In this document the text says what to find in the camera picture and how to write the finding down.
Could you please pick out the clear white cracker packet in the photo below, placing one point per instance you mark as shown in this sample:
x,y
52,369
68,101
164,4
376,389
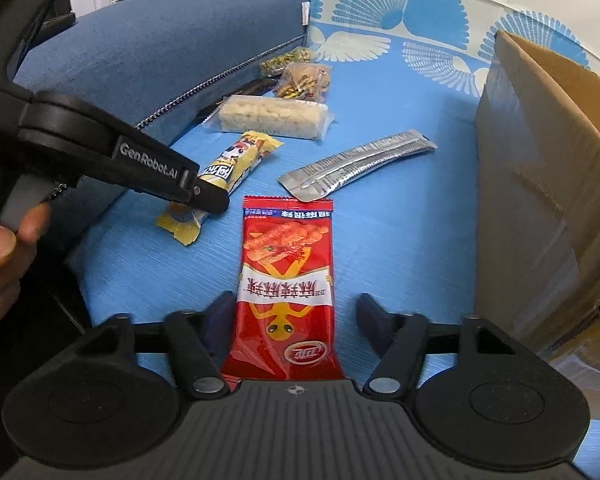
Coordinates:
x,y
275,117

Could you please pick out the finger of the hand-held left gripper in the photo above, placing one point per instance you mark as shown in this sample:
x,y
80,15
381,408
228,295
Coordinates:
x,y
150,157

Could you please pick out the red snack packet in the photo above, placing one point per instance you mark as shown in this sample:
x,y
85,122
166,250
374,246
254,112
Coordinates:
x,y
285,260

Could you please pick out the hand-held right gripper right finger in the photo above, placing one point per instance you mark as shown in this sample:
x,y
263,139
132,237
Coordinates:
x,y
371,316

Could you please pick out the yellow snack bar packet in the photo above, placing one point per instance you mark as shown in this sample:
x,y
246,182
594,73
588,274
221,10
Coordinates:
x,y
250,155

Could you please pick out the blue fan-patterned blanket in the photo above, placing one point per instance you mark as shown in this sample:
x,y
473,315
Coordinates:
x,y
405,240

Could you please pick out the cardboard box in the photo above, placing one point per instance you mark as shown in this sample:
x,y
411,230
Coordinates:
x,y
530,185

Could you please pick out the black snack packet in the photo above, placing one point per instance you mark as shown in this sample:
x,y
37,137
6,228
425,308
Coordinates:
x,y
252,88

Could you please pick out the green nut packet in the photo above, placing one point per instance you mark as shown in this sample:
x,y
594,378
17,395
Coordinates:
x,y
285,60

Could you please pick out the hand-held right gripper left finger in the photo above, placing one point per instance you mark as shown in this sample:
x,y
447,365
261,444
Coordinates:
x,y
221,312

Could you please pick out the silver foil packet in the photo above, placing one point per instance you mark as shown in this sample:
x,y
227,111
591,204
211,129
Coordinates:
x,y
352,165

